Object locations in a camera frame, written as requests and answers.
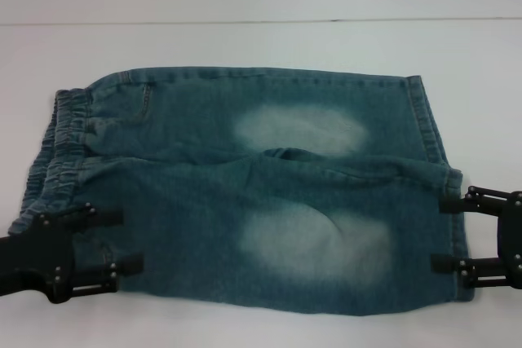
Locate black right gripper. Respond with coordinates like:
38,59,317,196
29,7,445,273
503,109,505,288
430,186,522,289

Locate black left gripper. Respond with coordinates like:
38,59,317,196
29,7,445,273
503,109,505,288
0,202,146,305

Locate blue denim shorts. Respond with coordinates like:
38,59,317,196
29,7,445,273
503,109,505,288
8,64,470,317

